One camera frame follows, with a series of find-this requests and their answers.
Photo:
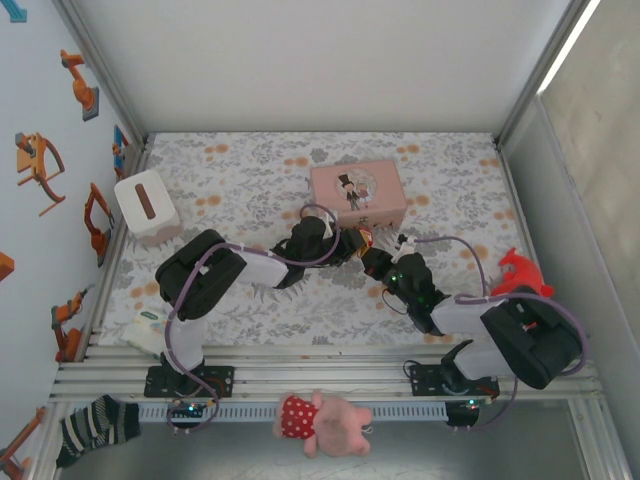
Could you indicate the small circuit board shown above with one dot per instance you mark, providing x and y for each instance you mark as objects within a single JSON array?
[
  {"x": 192, "y": 409},
  {"x": 462, "y": 412}
]

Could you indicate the aluminium frame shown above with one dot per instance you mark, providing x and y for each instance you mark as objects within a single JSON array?
[{"x": 300, "y": 372}]

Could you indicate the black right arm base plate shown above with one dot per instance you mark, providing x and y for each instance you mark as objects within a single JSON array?
[{"x": 425, "y": 377}]

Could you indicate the orange block wall sticker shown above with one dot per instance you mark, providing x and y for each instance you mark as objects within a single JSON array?
[{"x": 5, "y": 267}]

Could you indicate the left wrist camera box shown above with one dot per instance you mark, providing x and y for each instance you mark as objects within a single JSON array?
[{"x": 329, "y": 226}]

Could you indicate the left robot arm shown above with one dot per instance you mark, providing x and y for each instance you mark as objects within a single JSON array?
[{"x": 200, "y": 270}]

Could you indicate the pink gift box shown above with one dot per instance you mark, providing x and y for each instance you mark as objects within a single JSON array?
[{"x": 355, "y": 175}]

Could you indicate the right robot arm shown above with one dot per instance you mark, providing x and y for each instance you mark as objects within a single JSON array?
[{"x": 525, "y": 340}]

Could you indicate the orange robot wall sticker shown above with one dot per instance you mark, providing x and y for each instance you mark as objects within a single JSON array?
[
  {"x": 20, "y": 445},
  {"x": 67, "y": 325},
  {"x": 35, "y": 165},
  {"x": 97, "y": 225},
  {"x": 82, "y": 90}
]

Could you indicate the striped sock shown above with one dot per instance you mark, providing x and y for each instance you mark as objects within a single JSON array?
[{"x": 95, "y": 427}]

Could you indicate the blue orange wall sticker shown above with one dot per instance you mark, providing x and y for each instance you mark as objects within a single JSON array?
[{"x": 120, "y": 150}]

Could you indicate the pink plush pig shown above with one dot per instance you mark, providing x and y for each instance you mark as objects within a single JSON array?
[{"x": 330, "y": 425}]

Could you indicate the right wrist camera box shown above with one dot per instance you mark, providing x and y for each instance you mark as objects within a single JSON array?
[{"x": 402, "y": 246}]

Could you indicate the floral tablecloth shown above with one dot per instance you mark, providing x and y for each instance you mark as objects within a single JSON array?
[{"x": 250, "y": 165}]

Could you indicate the wet wipes packet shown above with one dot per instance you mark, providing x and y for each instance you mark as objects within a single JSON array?
[{"x": 145, "y": 332}]

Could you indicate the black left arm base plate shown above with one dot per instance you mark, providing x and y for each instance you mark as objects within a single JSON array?
[{"x": 220, "y": 380}]

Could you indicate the white tissue box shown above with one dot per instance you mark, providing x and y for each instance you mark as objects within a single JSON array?
[{"x": 131, "y": 212}]

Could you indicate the small red snack packet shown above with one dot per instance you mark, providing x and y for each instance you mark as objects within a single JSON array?
[{"x": 365, "y": 240}]

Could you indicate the red plastic toy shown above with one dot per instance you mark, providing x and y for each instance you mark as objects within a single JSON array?
[{"x": 520, "y": 272}]

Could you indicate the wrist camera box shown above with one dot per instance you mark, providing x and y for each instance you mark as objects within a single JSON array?
[
  {"x": 402, "y": 246},
  {"x": 329, "y": 226}
]

